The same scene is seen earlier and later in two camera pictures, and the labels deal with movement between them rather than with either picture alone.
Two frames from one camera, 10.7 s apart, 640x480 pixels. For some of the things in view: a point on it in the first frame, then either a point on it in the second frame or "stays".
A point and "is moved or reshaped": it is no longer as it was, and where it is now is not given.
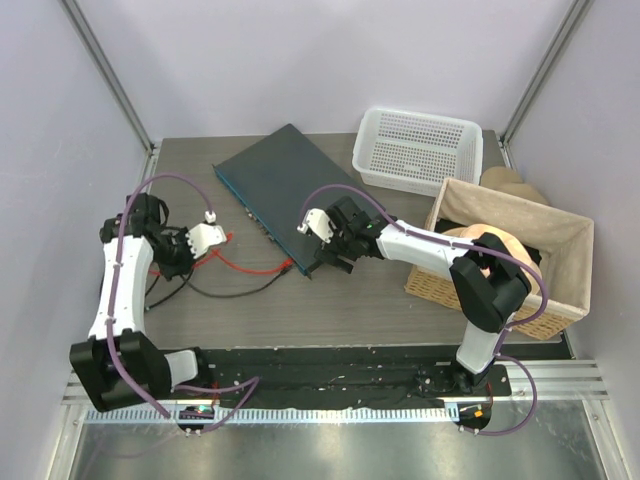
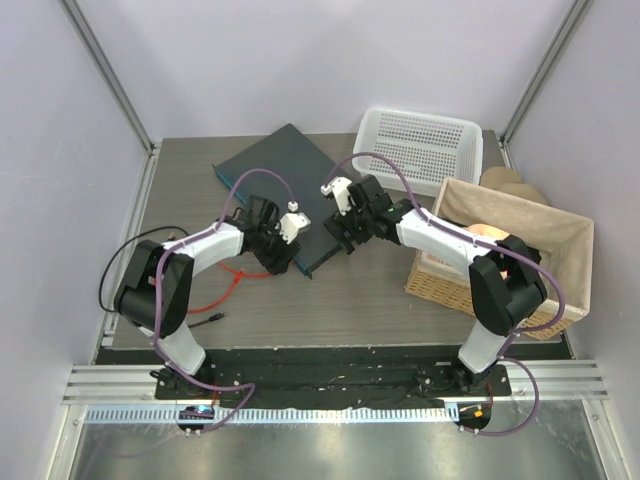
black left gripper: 185,266 to 279,262
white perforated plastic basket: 415,152 stays
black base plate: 347,378 stays
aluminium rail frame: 548,427 stays
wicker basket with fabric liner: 561,241 stays
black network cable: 183,280 is moved or reshaped
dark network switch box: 271,181 stays
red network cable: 228,237 is moved or reshaped
